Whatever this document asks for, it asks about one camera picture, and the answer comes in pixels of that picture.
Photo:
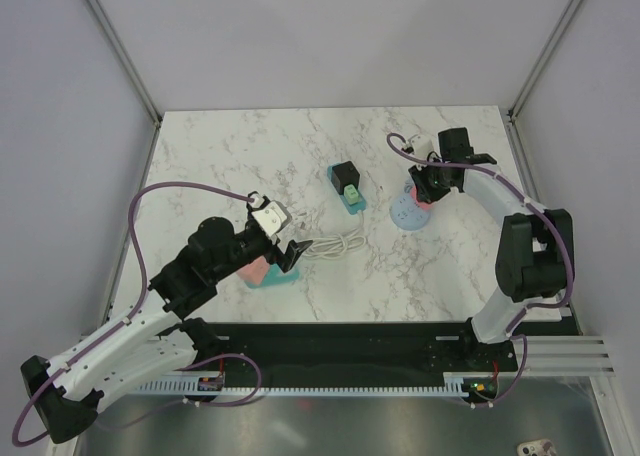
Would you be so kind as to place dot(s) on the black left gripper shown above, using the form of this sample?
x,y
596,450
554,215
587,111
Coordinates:
x,y
293,250

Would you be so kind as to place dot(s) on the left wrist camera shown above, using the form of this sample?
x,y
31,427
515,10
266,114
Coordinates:
x,y
271,216

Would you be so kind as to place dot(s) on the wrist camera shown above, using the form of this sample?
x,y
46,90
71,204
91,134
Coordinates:
x,y
419,146
271,216

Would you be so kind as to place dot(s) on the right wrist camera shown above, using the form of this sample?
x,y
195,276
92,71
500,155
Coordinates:
x,y
419,146

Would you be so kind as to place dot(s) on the green plug adapter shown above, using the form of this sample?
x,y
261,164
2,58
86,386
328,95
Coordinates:
x,y
351,195

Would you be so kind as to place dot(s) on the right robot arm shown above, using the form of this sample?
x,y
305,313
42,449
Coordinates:
x,y
535,255

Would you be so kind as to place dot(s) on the blue rectangular power strip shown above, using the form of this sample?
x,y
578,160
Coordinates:
x,y
353,210

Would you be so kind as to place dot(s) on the right aluminium frame post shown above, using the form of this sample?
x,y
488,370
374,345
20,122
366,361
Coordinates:
x,y
544,58

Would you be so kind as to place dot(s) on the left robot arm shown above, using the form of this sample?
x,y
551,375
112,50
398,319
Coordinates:
x,y
155,335

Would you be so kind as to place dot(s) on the pink plug adapter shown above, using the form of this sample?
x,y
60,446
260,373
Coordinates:
x,y
422,205

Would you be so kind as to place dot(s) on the white cable duct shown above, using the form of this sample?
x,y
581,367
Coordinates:
x,y
209,384

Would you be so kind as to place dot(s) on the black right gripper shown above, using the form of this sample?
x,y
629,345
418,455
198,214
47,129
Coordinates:
x,y
424,194

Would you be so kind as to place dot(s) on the pink cube socket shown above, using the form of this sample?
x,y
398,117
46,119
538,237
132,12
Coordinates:
x,y
254,273

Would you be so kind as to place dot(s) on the blue round power strip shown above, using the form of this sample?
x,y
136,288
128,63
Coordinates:
x,y
408,214

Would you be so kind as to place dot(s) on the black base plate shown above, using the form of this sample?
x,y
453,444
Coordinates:
x,y
405,352

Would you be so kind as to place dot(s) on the black cube charger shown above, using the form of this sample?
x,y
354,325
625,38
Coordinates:
x,y
343,175

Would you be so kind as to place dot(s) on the aluminium frame post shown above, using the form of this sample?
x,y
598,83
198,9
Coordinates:
x,y
544,58
103,21

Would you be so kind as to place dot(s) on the left aluminium frame post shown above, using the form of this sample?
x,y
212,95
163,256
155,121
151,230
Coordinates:
x,y
103,21

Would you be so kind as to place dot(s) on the teal triangular power strip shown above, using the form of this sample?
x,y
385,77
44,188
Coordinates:
x,y
275,276

